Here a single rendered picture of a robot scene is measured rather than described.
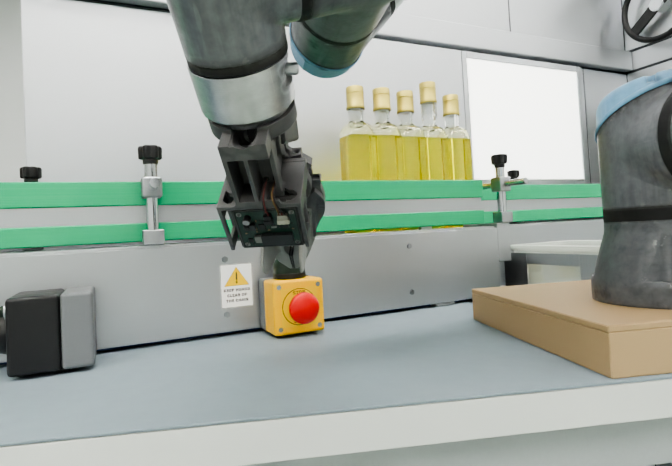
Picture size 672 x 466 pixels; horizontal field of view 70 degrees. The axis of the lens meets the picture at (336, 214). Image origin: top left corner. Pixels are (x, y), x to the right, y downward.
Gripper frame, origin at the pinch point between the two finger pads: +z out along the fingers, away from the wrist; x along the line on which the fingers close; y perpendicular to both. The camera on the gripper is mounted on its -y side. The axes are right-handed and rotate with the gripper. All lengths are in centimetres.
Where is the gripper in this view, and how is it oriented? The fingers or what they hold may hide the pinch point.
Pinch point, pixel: (292, 253)
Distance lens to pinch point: 54.3
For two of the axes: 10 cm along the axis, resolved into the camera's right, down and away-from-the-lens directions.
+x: 9.9, -0.5, -0.9
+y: -0.3, 6.8, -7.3
